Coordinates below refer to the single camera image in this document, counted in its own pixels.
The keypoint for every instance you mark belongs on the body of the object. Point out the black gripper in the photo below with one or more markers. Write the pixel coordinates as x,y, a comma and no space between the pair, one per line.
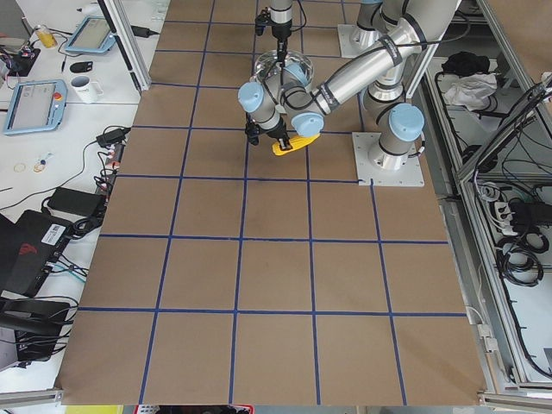
281,130
281,31

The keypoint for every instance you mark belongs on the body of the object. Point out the yellow corn cob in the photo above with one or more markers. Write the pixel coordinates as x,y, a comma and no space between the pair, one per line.
297,142

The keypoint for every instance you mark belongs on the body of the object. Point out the glass pot lid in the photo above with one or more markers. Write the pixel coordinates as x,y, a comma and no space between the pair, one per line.
296,64

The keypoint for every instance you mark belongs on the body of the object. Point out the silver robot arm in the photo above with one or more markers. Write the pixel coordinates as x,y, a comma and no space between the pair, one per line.
280,101
280,6

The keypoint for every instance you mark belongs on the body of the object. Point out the brown paper table mat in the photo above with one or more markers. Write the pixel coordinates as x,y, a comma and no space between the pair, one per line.
226,274

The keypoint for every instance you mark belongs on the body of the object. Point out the black power adapter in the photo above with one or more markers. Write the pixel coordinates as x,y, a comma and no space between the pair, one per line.
112,137

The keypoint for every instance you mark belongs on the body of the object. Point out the blue teach pendant far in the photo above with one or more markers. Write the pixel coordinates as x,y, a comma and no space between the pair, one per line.
91,36

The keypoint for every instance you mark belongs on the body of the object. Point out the blue teach pendant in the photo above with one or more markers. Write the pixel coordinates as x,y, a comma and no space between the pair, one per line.
36,106
91,36

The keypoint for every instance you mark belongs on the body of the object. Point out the crumpled white cloth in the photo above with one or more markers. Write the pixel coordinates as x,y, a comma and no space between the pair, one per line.
472,92

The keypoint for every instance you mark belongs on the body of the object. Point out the white paper cup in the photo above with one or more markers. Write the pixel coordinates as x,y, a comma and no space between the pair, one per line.
87,89

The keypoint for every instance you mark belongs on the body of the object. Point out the yellow drink bottle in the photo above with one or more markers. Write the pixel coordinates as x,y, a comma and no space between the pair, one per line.
45,36

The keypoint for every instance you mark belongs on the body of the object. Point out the blue teach pendant near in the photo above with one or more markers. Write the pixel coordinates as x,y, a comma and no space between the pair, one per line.
36,106

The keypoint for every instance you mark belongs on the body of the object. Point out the black laptop computer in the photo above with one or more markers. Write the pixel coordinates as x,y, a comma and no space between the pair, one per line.
29,247

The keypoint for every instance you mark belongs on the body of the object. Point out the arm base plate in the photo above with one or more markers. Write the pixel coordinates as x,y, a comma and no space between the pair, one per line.
375,167
354,40

